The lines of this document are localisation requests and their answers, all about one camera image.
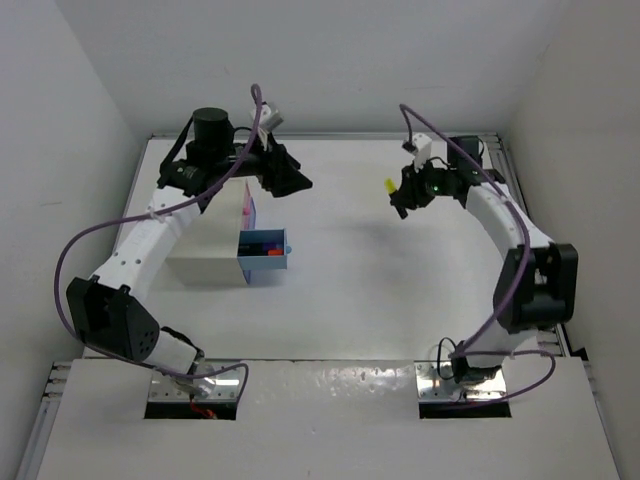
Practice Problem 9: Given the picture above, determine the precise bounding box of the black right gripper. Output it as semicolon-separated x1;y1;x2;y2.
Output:
392;157;456;209

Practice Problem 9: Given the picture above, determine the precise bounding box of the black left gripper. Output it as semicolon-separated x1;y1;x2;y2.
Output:
212;127;310;197

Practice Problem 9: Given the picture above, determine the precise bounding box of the yellow black highlighter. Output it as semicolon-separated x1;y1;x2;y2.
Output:
384;178;408;220

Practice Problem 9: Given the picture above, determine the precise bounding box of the purple black highlighter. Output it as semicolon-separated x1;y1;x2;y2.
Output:
255;242;283;251

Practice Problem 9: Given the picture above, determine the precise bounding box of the light blue drawer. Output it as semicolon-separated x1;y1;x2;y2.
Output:
237;229;291;271

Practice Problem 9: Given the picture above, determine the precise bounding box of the white drawer cabinet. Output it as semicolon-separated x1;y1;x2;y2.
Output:
166;179;247;287

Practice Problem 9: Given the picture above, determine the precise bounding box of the pink drawer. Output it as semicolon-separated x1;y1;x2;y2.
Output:
242;183;252;216

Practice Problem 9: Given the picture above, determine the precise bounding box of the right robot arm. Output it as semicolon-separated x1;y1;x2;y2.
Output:
386;133;578;382

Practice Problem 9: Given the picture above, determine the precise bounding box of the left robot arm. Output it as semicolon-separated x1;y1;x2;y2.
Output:
66;102;313;379

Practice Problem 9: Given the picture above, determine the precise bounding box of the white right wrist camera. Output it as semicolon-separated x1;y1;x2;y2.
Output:
402;133;433;172

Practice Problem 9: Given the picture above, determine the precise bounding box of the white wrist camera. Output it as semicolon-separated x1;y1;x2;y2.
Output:
402;133;433;172
251;102;284;134

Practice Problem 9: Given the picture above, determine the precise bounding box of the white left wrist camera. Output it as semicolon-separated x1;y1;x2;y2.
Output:
251;102;284;134

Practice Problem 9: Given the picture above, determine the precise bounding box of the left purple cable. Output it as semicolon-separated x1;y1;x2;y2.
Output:
53;83;266;401

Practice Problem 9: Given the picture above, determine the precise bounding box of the purple cable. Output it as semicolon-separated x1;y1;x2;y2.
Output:
53;83;266;401
398;103;557;407

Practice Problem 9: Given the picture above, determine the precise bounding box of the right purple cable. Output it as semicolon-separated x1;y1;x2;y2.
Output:
398;103;557;407

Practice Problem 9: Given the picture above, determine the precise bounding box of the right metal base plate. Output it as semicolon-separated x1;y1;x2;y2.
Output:
414;360;507;403

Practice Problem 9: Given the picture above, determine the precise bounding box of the metal base plate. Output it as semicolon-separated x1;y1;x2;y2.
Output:
414;360;507;403
148;359;249;403

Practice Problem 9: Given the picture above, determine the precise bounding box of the aluminium frame rail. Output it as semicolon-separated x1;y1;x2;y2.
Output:
481;133;570;357

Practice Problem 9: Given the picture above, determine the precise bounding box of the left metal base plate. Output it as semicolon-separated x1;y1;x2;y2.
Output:
148;359;249;403

